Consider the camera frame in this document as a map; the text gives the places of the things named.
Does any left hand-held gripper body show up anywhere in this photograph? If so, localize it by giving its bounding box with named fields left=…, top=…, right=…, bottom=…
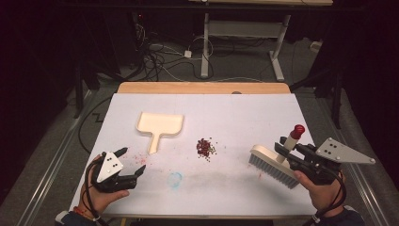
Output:
left=91, top=151, right=139, bottom=193

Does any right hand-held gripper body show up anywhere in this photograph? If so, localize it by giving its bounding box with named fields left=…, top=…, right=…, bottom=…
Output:
left=290, top=137, right=376, bottom=186

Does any white brush with red-tipped handle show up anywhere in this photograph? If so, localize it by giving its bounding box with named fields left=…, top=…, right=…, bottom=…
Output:
left=248, top=123, right=306, bottom=190

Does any person's left hand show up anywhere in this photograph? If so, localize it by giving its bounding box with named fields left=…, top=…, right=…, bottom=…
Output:
left=78, top=153, right=130, bottom=218

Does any person's right hand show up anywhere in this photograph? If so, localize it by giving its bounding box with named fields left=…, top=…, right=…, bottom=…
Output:
left=294, top=170, right=346, bottom=218

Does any cream plastic dustpan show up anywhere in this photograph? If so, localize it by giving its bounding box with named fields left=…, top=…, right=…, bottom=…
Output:
left=136, top=111, right=185, bottom=155

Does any black metal stand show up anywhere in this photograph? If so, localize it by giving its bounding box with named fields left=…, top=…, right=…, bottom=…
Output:
left=72, top=60, right=87, bottom=120

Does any pile of red beans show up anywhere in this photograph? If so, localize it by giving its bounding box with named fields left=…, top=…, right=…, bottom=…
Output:
left=196, top=137, right=218, bottom=163

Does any white table cover sheet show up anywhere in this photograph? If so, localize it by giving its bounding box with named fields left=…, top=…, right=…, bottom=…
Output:
left=69, top=92, right=317, bottom=219

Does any wooden table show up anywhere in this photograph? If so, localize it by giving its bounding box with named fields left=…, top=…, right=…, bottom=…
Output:
left=116, top=81, right=292, bottom=95

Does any white floor box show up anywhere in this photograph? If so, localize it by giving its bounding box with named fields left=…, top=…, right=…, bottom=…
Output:
left=310, top=40, right=324, bottom=54

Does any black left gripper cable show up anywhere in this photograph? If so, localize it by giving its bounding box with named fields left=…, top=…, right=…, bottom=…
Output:
left=83, top=155, right=109, bottom=226

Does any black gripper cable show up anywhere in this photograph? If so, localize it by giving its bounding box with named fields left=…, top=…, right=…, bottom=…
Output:
left=301, top=170, right=348, bottom=226
left=83, top=155, right=109, bottom=226

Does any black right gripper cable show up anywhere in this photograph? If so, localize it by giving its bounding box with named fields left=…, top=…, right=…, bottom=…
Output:
left=301, top=170, right=348, bottom=226

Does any black floor cable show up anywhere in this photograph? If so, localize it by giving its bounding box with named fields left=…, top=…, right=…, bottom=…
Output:
left=77, top=95, right=113, bottom=154

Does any aluminium floor rail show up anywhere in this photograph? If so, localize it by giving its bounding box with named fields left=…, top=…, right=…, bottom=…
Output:
left=15, top=89, right=97, bottom=226
left=314, top=93, right=394, bottom=226

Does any red bracelet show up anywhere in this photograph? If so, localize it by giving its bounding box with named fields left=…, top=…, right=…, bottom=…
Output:
left=72, top=205, right=96, bottom=221

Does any tangle of floor cables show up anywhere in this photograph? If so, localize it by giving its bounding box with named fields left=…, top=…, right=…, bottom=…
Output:
left=133, top=18, right=215, bottom=83

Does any white metal desk frame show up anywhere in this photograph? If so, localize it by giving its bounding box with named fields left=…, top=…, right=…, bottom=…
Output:
left=187, top=0, right=334, bottom=83

